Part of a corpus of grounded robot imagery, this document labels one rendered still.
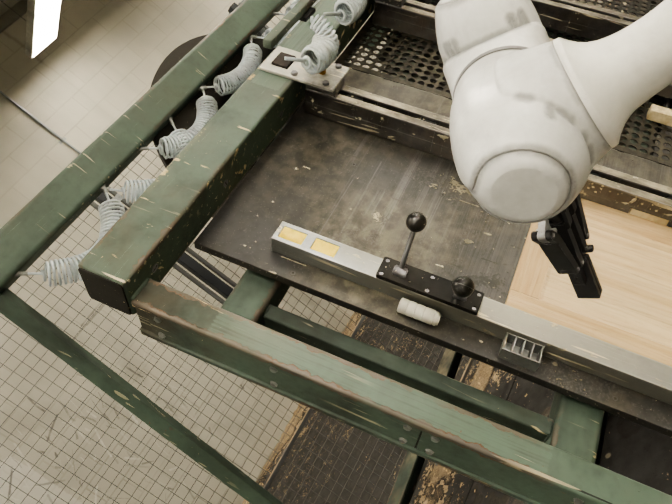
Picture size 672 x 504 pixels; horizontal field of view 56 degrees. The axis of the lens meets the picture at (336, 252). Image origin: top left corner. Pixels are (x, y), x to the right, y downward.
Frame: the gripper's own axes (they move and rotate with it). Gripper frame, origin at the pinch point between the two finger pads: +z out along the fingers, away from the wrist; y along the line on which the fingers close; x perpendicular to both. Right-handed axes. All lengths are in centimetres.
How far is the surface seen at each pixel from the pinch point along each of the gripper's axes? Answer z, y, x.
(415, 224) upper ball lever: 1.1, -15.0, -33.1
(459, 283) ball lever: 7.0, -5.7, -23.3
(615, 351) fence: 33.2, -13.5, -6.1
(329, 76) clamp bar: -14, -52, -65
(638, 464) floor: 176, -70, -41
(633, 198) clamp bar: 30, -52, -9
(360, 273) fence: 6.5, -8.3, -45.2
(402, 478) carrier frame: 115, -18, -95
